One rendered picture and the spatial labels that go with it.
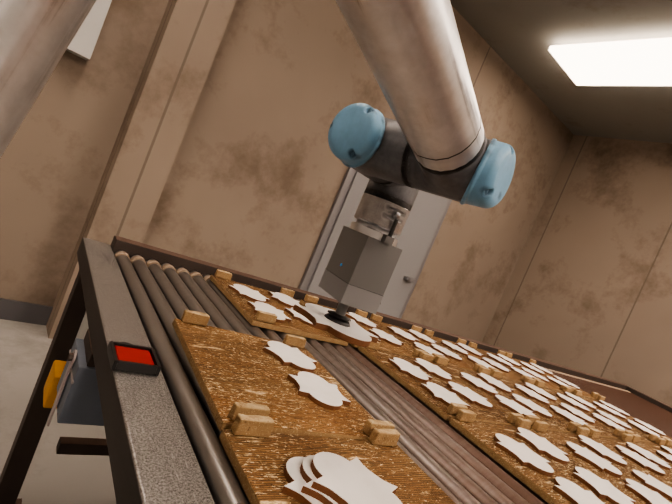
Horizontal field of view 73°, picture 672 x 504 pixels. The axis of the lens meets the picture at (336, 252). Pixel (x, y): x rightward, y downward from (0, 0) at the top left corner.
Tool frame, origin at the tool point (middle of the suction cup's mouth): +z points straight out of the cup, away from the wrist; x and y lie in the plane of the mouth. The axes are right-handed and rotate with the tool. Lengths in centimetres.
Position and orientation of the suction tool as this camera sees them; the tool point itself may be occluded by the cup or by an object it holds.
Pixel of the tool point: (334, 328)
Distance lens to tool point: 70.7
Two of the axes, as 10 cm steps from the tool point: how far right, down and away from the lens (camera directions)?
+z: -3.8, 9.2, 0.6
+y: -4.0, -2.3, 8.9
